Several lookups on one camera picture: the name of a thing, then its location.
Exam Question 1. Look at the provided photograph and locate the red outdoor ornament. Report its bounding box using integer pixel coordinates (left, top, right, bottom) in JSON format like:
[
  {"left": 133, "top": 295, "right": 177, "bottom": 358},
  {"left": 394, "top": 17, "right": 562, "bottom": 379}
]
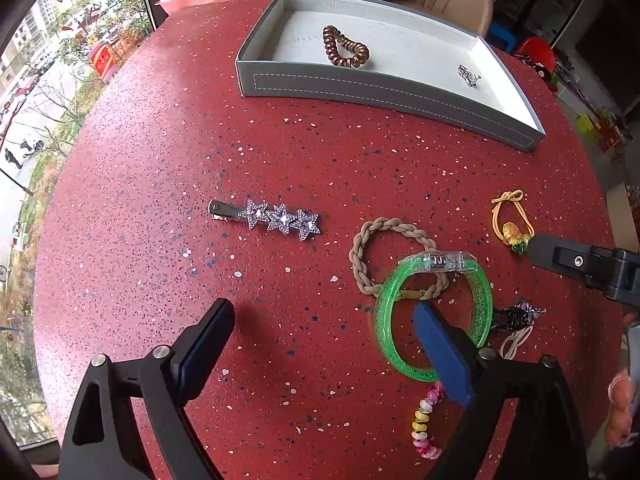
[{"left": 89, "top": 42, "right": 118, "bottom": 83}]

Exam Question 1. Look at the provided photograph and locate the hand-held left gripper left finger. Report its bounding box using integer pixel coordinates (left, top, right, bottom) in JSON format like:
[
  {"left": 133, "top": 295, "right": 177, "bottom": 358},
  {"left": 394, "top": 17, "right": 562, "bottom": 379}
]
[{"left": 59, "top": 298, "right": 236, "bottom": 480}]

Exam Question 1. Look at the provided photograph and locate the beige braided hair tie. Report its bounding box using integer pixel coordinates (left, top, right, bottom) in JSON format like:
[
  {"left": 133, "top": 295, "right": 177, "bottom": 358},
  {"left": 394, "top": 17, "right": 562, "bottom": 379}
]
[{"left": 351, "top": 217, "right": 451, "bottom": 301}]

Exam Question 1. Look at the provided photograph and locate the blue plastic stool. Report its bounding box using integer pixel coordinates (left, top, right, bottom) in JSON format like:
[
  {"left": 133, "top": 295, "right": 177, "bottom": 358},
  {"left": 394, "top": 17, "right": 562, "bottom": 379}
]
[{"left": 487, "top": 22, "right": 516, "bottom": 53}]

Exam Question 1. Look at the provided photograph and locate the white hair tie black bow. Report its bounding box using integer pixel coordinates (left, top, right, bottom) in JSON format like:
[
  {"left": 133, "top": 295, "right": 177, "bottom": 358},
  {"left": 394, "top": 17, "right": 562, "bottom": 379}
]
[{"left": 492, "top": 304, "right": 535, "bottom": 361}]

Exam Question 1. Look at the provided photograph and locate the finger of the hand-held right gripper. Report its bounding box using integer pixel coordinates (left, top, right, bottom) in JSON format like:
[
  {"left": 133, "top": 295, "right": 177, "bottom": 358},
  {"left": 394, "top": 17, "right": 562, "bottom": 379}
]
[{"left": 529, "top": 234, "right": 608, "bottom": 288}]

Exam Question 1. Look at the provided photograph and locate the silver star hair clip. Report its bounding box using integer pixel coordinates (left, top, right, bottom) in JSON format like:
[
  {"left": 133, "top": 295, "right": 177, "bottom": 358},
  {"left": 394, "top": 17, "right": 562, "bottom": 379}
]
[{"left": 208, "top": 199, "right": 321, "bottom": 242}]

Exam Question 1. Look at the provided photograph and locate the pastel spiral hair tie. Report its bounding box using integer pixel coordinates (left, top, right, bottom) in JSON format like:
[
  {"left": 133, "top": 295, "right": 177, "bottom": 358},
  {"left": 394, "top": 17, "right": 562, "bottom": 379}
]
[{"left": 411, "top": 381, "right": 446, "bottom": 461}]

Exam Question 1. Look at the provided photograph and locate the pile of colourful toys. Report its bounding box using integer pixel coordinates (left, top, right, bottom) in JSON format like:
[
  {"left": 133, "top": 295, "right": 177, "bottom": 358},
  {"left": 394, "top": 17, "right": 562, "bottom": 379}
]
[{"left": 575, "top": 107, "right": 632, "bottom": 152}]

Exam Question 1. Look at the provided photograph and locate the person's right hand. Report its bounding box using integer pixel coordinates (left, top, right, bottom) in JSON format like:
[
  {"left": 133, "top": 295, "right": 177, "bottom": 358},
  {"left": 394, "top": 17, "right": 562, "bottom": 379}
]
[{"left": 606, "top": 367, "right": 640, "bottom": 448}]

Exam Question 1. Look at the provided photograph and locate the brown spiral hair tie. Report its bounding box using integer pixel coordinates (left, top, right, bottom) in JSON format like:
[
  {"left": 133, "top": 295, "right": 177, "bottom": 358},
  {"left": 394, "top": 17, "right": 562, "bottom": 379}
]
[{"left": 322, "top": 25, "right": 370, "bottom": 67}]

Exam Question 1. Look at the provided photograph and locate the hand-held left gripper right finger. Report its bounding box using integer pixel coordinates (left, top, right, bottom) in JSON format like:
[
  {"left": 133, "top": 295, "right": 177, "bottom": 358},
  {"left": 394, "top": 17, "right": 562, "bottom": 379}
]
[{"left": 412, "top": 301, "right": 591, "bottom": 480}]

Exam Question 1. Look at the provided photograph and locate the grey jewelry tray box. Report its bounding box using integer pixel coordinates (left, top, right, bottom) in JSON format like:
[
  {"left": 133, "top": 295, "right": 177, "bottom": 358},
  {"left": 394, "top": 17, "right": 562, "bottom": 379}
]
[{"left": 235, "top": 0, "right": 547, "bottom": 153}]

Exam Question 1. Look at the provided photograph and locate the yellow cord hair tie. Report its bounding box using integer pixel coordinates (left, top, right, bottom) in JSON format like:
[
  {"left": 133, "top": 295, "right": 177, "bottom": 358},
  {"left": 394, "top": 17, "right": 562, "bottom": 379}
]
[{"left": 491, "top": 190, "right": 536, "bottom": 256}]

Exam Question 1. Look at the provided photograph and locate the red plastic stool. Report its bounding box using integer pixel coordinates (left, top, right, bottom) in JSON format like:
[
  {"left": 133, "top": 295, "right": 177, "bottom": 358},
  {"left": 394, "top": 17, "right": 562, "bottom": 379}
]
[{"left": 515, "top": 36, "right": 557, "bottom": 73}]

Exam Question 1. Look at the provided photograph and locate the green glitter bangle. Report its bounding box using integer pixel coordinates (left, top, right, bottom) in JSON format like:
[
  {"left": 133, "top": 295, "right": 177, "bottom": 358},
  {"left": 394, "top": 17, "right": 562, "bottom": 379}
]
[{"left": 374, "top": 250, "right": 494, "bottom": 383}]

